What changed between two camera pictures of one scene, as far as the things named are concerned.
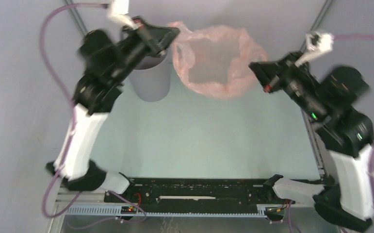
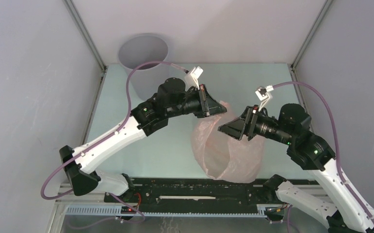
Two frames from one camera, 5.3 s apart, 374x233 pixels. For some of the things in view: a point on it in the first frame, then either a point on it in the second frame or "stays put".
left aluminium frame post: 76,17 stays put
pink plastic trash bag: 214,61 → 220,155
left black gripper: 160,39 → 208,106
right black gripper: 267,72 → 235,128
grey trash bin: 150,80 stays put
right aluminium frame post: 318,21 stays put
